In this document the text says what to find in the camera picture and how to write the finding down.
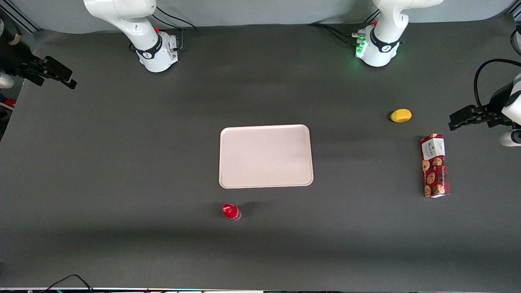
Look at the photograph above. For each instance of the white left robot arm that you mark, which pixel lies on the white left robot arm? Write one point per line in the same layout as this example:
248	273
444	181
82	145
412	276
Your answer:
380	53

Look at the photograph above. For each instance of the small red object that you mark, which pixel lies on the small red object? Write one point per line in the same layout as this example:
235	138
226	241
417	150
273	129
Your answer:
9	102

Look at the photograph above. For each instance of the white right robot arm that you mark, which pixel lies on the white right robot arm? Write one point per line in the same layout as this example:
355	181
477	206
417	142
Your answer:
150	53

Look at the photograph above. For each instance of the red coke bottle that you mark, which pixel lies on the red coke bottle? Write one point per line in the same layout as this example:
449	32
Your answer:
231	211

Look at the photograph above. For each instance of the red cookie box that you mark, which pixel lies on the red cookie box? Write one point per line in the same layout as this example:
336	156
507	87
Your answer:
434	167

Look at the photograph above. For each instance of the yellow lemon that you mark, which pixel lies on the yellow lemon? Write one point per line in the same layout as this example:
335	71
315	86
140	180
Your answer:
401	115

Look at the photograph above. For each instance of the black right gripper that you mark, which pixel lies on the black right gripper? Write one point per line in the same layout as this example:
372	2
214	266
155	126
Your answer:
16	60

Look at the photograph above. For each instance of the beige plastic tray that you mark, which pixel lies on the beige plastic tray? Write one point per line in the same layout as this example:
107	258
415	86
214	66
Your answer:
266	156

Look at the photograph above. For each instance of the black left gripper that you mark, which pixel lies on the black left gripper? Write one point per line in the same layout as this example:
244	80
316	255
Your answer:
493	106

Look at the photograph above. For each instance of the aluminium frame profile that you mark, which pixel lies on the aluminium frame profile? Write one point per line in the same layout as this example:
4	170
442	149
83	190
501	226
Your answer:
18	16

